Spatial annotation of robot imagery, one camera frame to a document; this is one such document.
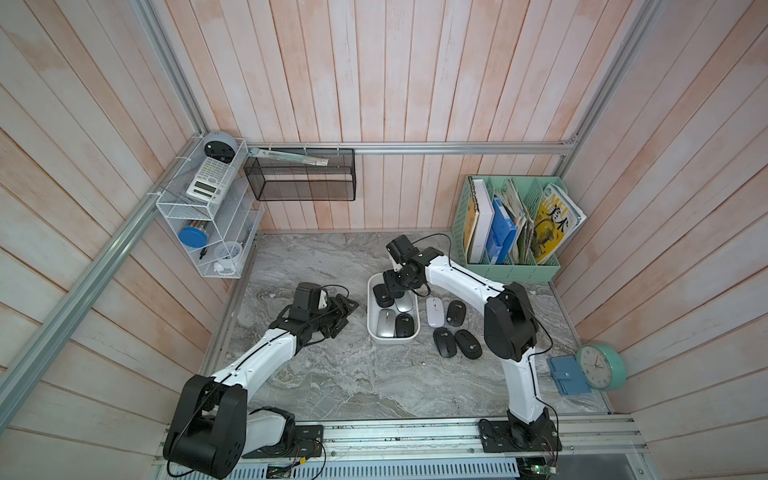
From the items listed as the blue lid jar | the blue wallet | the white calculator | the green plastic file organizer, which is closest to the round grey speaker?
the white calculator

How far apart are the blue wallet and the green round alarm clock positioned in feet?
0.04

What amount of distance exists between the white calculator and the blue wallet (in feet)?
3.48

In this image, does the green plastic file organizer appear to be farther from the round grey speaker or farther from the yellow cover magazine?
the round grey speaker

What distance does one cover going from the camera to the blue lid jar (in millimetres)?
768

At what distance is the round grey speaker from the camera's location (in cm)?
81

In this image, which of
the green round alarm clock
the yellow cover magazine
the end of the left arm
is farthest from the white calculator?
the green round alarm clock

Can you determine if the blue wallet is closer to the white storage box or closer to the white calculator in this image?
the white storage box

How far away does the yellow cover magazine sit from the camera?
3.08ft
